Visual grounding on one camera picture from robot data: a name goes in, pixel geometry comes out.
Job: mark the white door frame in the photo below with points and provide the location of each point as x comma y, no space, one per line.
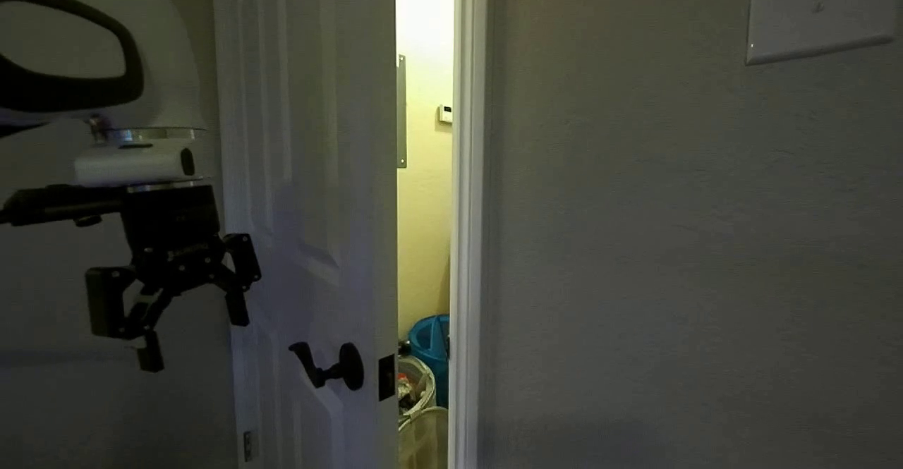
467,215

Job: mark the mesh laundry basket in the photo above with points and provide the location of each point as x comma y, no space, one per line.
423,441

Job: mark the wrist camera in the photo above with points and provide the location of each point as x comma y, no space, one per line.
53,203

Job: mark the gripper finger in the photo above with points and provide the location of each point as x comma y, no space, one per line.
106,300
240,271

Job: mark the white panel door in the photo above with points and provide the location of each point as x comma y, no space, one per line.
310,215

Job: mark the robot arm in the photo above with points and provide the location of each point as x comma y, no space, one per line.
152,39

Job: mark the blue plastic bucket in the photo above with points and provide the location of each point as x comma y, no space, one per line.
432,345

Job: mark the white light switch plate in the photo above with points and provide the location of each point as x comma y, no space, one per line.
822,10

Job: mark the white wall thermostat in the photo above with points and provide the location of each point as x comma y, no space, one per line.
445,113

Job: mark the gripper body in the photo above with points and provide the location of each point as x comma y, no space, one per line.
171,216

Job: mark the white waste bin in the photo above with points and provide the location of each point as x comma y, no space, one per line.
415,384

